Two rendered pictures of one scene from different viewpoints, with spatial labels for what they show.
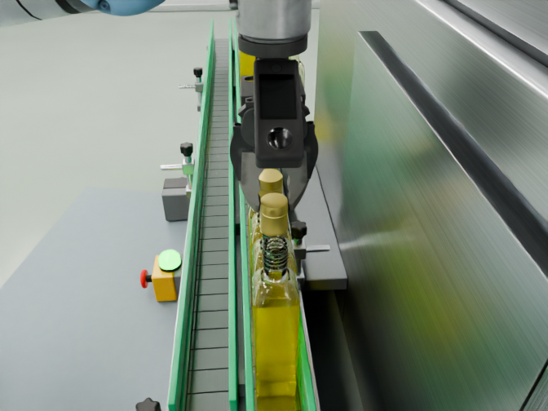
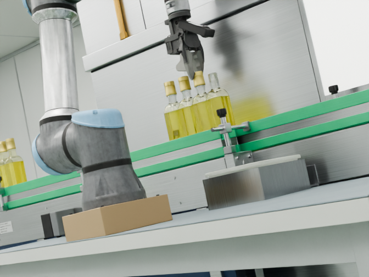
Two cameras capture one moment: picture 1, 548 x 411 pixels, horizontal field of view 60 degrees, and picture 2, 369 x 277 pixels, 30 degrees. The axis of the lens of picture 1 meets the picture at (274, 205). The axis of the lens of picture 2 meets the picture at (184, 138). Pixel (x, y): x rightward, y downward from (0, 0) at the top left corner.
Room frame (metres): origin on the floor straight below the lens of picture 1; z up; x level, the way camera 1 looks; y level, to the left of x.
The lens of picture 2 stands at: (-0.92, 1.58, 0.80)
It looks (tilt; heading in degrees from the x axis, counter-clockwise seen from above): 5 degrees up; 313
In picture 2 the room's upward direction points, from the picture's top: 12 degrees counter-clockwise
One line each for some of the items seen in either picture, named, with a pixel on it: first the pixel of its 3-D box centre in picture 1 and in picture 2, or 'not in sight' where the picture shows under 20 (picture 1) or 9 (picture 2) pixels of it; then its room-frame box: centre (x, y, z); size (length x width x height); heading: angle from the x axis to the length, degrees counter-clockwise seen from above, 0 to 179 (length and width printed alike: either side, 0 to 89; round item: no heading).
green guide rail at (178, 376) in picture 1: (204, 118); (31, 192); (1.19, 0.19, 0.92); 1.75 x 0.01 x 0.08; 4
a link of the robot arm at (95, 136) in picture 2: not in sight; (99, 136); (0.33, 0.55, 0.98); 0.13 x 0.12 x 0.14; 3
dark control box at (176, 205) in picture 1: (180, 199); (59, 223); (1.00, 0.24, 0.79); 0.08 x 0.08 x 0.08; 4
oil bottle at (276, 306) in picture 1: (275, 332); (223, 123); (0.41, 0.00, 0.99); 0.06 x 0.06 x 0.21; 5
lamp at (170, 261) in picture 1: (169, 259); not in sight; (0.72, 0.21, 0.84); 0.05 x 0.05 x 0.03
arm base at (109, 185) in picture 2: not in sight; (110, 184); (0.32, 0.55, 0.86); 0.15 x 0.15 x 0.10
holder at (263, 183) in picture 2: not in sight; (263, 182); (0.17, 0.18, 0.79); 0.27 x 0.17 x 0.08; 94
